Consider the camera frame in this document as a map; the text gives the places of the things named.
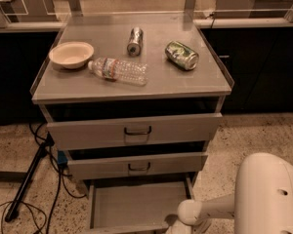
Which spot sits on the grey bottom drawer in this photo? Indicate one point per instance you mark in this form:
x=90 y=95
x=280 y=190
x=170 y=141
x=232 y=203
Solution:
x=136 y=205

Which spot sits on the grey drawer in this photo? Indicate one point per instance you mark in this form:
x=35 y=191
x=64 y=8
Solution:
x=147 y=165
x=136 y=205
x=75 y=135

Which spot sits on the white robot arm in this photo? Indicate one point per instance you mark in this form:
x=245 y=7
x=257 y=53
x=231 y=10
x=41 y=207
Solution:
x=262 y=202

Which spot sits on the grey middle drawer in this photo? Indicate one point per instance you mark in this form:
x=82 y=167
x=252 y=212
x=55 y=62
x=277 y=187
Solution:
x=147 y=165

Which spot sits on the grey drawer cabinet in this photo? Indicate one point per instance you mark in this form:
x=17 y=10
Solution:
x=79 y=95

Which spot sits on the grey top drawer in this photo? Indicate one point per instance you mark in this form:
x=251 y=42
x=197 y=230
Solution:
x=75 y=135

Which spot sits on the blue box behind cabinet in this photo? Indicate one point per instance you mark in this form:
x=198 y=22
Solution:
x=62 y=160

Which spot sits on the clear plastic water bottle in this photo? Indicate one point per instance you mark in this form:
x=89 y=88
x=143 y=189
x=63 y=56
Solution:
x=117 y=70

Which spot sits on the green soda can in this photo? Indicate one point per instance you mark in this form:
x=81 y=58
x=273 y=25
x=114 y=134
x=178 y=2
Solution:
x=182 y=55

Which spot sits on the silver slim can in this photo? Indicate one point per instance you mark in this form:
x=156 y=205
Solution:
x=135 y=43

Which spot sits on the white paper bowl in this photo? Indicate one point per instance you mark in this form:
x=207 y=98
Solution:
x=71 y=55

